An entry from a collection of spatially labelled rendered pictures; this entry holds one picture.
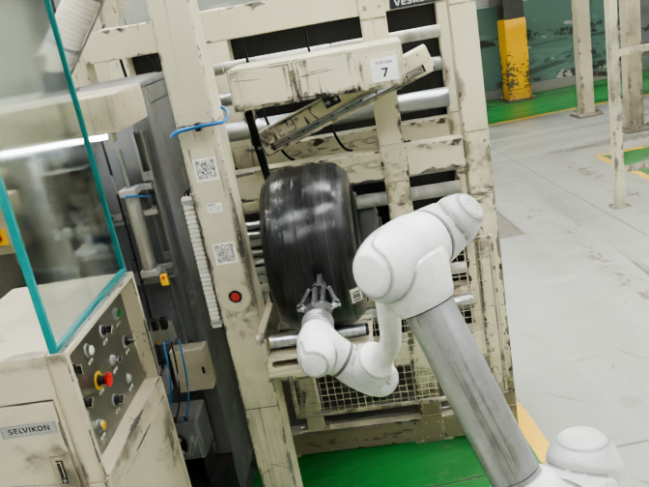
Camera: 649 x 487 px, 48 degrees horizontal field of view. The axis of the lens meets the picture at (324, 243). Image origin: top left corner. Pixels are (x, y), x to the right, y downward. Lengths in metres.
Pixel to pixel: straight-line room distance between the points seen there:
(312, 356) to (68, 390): 0.61
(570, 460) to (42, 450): 1.27
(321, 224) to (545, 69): 10.19
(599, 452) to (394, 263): 0.59
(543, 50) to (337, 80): 9.77
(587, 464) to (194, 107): 1.51
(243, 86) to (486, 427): 1.56
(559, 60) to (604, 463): 10.93
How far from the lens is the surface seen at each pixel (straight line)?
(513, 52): 11.48
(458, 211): 1.46
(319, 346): 1.85
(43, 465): 2.07
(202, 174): 2.38
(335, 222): 2.22
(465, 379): 1.41
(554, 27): 12.24
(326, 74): 2.54
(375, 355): 1.88
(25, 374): 1.94
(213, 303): 2.54
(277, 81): 2.56
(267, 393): 2.66
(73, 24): 2.73
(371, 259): 1.33
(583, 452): 1.61
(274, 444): 2.77
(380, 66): 2.54
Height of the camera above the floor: 1.96
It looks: 18 degrees down
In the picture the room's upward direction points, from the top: 10 degrees counter-clockwise
